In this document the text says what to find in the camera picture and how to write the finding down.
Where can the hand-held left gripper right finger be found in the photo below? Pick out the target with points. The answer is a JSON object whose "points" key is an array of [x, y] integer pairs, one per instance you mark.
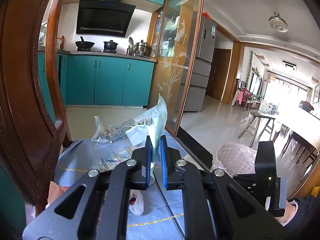
{"points": [[163, 165]]}

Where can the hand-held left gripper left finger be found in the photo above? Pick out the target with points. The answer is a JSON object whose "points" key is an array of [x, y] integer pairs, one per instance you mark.
{"points": [[148, 160]]}

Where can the clear printed plastic bag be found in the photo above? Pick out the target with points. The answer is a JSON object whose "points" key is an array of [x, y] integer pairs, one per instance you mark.
{"points": [[130, 135]]}

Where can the white plastic basket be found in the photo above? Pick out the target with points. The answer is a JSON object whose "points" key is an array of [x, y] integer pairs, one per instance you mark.
{"points": [[232, 155]]}

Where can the person's right forearm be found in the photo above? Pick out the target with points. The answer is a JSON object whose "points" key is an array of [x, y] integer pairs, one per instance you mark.
{"points": [[288, 212]]}

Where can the clear plastic basket liner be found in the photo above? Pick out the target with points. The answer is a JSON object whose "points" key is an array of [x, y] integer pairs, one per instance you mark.
{"points": [[246, 151]]}

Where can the small white plastic bag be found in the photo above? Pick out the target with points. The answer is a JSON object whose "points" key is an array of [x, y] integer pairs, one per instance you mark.
{"points": [[137, 205]]}

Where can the wooden stool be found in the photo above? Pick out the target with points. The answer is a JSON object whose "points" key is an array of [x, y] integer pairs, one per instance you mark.
{"points": [[260, 116]]}

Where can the blue striped cloth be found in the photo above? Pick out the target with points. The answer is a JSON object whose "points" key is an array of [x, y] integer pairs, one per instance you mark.
{"points": [[150, 217]]}

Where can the dining table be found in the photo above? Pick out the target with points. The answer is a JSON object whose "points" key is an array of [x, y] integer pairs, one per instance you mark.
{"points": [[300, 120]]}

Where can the pink chairs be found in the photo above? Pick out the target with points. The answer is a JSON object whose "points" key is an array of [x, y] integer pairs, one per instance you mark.
{"points": [[241, 96]]}

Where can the teal lower kitchen cabinets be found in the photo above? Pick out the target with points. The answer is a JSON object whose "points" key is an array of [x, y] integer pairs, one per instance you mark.
{"points": [[110, 80]]}

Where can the sliding glass door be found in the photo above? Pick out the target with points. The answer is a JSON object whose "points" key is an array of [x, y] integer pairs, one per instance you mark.
{"points": [[175, 67]]}

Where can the pink paper scrap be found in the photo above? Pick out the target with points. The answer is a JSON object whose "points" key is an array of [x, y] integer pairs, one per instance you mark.
{"points": [[55, 191]]}

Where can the grey kitchen countertop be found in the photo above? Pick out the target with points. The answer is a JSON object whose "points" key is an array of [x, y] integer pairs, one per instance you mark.
{"points": [[140, 58]]}

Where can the green vine garland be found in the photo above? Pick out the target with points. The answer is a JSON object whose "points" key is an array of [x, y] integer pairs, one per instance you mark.
{"points": [[250, 67]]}

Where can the wooden door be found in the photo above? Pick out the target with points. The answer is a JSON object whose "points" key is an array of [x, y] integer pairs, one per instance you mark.
{"points": [[218, 75]]}

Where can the ceiling air vent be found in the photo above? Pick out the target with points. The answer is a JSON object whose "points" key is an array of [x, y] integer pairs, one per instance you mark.
{"points": [[290, 65]]}

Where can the grey refrigerator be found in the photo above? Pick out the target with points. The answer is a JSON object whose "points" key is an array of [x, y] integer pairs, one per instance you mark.
{"points": [[202, 62]]}

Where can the steel pot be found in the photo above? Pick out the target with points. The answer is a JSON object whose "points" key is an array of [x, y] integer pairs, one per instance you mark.
{"points": [[142, 48]]}

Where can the steel pot lid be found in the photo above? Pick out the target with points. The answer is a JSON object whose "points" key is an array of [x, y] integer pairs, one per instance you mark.
{"points": [[130, 46]]}

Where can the gas stove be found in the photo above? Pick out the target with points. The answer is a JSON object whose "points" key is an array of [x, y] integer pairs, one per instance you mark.
{"points": [[97, 50]]}

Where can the black cooking pot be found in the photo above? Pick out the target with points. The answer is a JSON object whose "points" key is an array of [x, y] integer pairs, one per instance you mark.
{"points": [[110, 45]]}

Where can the black wok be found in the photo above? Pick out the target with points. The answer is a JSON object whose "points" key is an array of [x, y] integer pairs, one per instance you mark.
{"points": [[85, 44]]}

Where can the carved wooden chair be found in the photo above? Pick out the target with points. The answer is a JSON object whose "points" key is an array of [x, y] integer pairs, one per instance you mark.
{"points": [[20, 105]]}

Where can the brown bottle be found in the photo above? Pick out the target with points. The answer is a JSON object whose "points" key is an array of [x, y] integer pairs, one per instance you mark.
{"points": [[62, 43]]}

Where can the ceiling fan light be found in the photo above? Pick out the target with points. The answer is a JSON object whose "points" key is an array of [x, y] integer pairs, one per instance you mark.
{"points": [[278, 23]]}

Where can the black range hood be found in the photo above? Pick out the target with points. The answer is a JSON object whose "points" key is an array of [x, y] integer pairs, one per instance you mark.
{"points": [[105, 17]]}

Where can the red items on refrigerator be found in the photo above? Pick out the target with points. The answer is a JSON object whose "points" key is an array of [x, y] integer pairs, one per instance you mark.
{"points": [[205, 15]]}

